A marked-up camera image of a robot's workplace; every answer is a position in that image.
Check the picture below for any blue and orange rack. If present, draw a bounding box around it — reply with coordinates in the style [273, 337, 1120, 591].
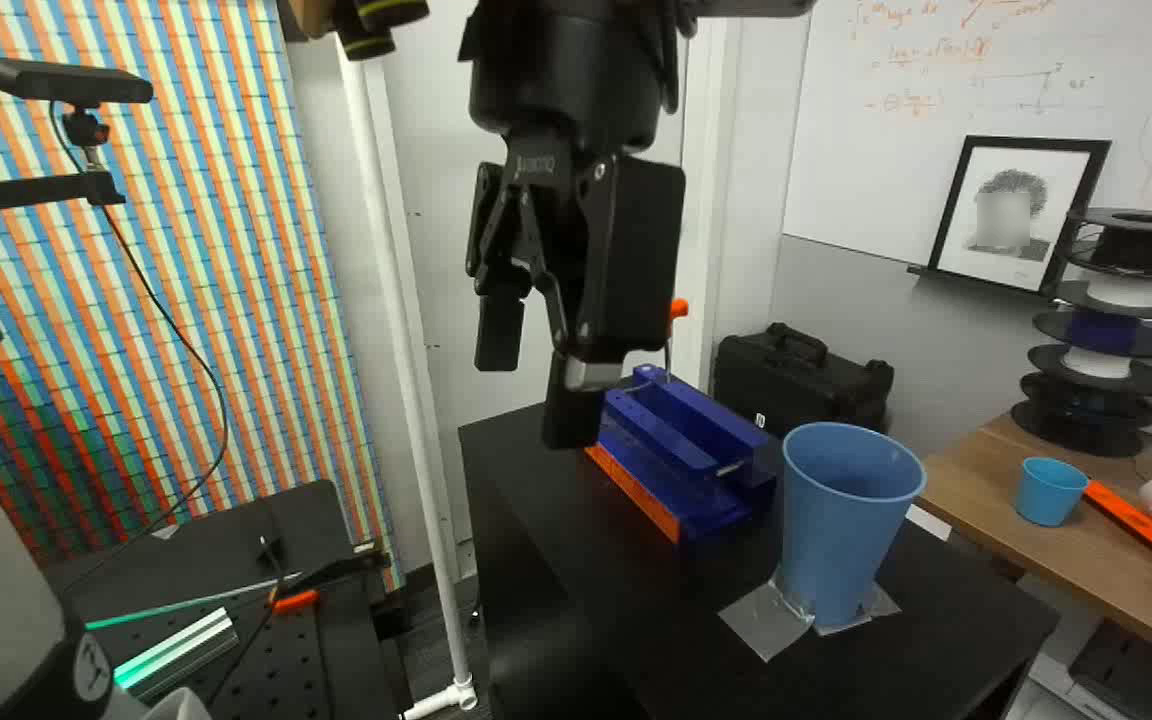
[581, 362, 783, 547]

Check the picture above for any blue filament spool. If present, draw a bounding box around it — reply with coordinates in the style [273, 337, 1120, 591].
[1027, 308, 1152, 364]

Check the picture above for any wooden desk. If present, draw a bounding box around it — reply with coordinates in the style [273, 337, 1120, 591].
[922, 407, 1152, 674]

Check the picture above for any orange handled black clamp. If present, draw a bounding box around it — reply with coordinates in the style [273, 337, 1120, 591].
[258, 536, 389, 626]

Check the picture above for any black cabinet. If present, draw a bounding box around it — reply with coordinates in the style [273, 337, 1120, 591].
[458, 399, 1063, 720]

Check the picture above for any black perforated robot table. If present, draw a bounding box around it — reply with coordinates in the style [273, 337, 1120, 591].
[35, 475, 400, 720]

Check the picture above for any striped colourful blind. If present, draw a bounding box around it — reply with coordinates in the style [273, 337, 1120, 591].
[0, 0, 396, 563]

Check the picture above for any white filament spool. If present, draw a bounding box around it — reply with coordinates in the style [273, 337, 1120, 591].
[1026, 339, 1152, 399]
[1057, 273, 1152, 330]

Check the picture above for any black stereo camera bar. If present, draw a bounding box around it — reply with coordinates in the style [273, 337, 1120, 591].
[0, 52, 155, 111]

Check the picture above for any black camera cable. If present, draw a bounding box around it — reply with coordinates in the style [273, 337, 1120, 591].
[53, 110, 237, 541]

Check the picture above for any small blue cup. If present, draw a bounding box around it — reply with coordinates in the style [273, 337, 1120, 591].
[1013, 452, 1091, 532]

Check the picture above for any empty black filament spool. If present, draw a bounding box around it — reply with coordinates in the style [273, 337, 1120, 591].
[1079, 206, 1152, 290]

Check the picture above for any whiteboard with writing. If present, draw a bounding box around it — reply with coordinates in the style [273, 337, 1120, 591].
[779, 0, 1152, 273]

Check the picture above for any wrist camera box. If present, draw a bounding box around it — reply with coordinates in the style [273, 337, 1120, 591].
[584, 154, 689, 367]

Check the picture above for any large blue cup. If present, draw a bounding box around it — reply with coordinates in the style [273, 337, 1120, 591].
[776, 420, 934, 638]

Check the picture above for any black framed portrait picture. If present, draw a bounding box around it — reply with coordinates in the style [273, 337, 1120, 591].
[922, 132, 1115, 301]

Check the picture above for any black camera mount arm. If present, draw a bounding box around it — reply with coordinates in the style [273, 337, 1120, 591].
[0, 105, 128, 222]

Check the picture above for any thick white pole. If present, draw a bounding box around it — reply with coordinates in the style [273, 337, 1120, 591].
[334, 35, 485, 720]

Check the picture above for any white paper label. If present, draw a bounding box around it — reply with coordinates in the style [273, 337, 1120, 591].
[902, 500, 956, 543]

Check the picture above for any orange hand tool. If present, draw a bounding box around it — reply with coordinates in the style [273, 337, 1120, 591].
[1079, 475, 1152, 582]

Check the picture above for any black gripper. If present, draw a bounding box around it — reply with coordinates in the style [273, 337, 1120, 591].
[469, 124, 632, 452]

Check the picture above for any black hard carrying case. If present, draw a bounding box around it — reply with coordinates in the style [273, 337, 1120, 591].
[712, 320, 902, 442]

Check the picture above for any black yellow clamp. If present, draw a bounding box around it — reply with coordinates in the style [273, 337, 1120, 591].
[275, 0, 435, 65]

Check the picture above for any green lit metal bar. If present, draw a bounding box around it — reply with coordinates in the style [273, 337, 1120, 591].
[76, 578, 285, 699]

